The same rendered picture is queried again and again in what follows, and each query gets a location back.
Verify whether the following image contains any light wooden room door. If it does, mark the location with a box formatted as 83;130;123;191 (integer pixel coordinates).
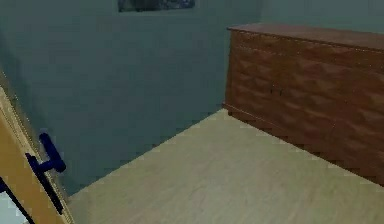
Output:
0;71;76;224

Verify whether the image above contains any brown wooden chest of drawers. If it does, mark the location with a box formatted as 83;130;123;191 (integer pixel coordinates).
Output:
222;22;384;187

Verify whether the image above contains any dark blue door handle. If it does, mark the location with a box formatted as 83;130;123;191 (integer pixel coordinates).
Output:
25;132;67;216

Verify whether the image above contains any dark framed wall picture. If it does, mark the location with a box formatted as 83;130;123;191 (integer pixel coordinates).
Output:
117;0;196;13

